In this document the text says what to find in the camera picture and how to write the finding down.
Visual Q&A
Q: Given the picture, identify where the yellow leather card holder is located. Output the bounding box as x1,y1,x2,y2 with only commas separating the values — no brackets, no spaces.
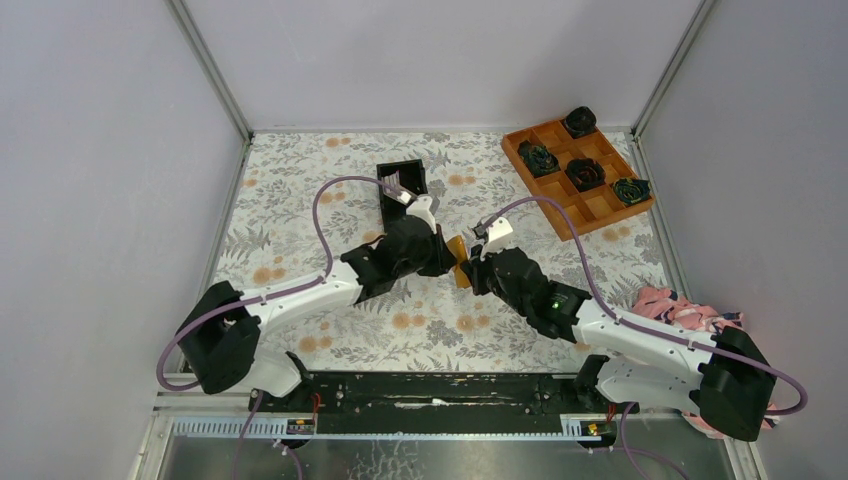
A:
446,235,468,289

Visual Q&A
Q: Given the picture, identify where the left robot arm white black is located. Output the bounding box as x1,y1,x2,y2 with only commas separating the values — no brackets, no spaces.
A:
175,215,457,411

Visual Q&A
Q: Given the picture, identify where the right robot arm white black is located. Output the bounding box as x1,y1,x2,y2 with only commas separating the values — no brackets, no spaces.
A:
458,247,776,442

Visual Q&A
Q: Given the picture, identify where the stack of credit cards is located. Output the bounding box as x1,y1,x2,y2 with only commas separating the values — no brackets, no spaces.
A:
382,171,404,195

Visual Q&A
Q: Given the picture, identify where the black plastic card box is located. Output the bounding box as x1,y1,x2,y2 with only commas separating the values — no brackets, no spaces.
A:
376,159,428,227

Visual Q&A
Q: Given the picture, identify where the rolled green tie left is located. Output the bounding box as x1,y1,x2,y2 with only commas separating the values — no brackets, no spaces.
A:
517,141,560,178

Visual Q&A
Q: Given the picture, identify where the rolled green tie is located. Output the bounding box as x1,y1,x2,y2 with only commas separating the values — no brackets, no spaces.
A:
517,141,560,178
611,178,651,207

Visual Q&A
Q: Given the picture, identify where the orange wooden compartment tray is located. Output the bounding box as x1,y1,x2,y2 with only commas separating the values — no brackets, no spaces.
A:
501,118,655,234

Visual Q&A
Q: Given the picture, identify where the rolled dark tie centre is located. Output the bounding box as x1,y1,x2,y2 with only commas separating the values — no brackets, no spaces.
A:
565,158,606,192

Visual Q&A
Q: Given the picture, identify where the rolled dark tie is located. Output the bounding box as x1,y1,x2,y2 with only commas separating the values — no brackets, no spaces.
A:
565,158,606,192
562,106,597,139

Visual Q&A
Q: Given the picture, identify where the rolled green tie right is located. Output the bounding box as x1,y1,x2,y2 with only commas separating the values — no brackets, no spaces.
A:
611,178,651,207

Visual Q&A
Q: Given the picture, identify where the pink patterned cloth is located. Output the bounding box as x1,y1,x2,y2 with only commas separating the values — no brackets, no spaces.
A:
629,286,782,441

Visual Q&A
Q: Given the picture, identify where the rolled dark tie top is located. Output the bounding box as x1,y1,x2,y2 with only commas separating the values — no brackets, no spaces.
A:
562,106,597,139

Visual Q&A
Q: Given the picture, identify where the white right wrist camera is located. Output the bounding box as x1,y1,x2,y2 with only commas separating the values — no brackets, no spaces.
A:
472,217,513,258

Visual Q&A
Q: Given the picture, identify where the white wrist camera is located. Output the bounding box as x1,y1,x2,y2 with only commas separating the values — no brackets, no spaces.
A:
472,217,513,258
399,191,439,234

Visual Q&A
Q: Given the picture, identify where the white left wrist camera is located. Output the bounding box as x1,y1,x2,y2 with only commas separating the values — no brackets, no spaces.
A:
399,191,439,234

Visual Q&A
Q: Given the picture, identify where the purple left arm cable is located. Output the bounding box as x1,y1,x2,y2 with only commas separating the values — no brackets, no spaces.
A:
155,176,415,393

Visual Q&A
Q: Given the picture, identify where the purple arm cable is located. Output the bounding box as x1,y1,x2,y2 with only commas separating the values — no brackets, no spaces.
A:
155,176,415,393
474,195,810,417

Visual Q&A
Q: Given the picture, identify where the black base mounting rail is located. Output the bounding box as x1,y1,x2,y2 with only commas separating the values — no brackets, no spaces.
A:
249,371,626,436

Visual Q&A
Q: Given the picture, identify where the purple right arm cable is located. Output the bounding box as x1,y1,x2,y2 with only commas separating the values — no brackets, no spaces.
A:
474,195,810,417

